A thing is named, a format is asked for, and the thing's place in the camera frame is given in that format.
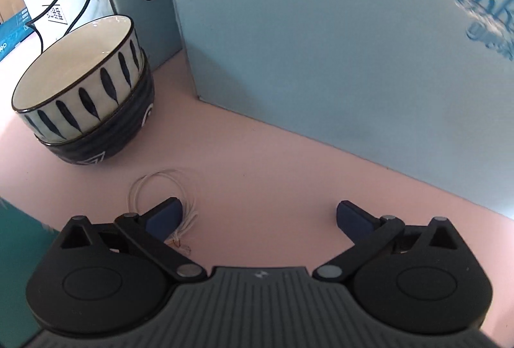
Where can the light blue carton with label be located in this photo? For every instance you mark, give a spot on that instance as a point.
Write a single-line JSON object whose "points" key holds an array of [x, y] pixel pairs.
{"points": [[160, 31]]}

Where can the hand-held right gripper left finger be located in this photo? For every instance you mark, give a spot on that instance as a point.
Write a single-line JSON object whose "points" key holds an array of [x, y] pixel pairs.
{"points": [[164, 219]]}

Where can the large light blue carton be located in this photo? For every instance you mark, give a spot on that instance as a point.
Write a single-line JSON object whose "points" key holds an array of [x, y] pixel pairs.
{"points": [[321, 51]]}

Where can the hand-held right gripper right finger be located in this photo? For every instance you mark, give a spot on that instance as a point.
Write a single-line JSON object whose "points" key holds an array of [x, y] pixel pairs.
{"points": [[355, 223]]}

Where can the dark blue ceramic bowl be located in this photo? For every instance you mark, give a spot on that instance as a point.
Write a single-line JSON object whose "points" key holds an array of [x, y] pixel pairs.
{"points": [[112, 139]]}

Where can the teal cardboard box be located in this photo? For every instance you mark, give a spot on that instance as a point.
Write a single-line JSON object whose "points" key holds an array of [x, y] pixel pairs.
{"points": [[20, 251]]}

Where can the pink desktop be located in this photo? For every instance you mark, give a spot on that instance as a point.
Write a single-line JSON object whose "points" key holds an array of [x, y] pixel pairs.
{"points": [[261, 171]]}

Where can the white blue-striped ceramic bowl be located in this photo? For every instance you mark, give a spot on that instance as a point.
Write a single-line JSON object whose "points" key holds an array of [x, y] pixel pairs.
{"points": [[80, 63]]}

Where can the blue paper ream package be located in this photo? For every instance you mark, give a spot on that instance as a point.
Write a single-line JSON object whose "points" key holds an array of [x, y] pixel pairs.
{"points": [[12, 39]]}

